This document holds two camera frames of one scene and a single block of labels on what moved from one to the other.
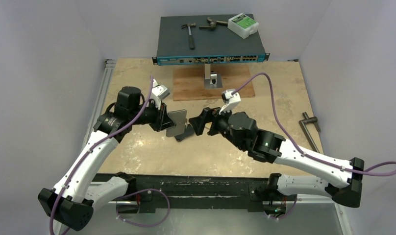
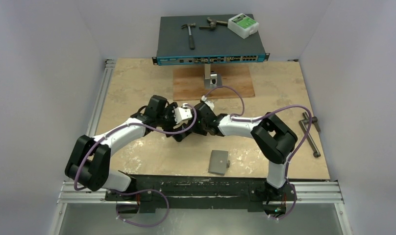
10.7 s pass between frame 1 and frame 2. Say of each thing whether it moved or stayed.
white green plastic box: stayed
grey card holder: moved
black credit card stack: stayed
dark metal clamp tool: stayed
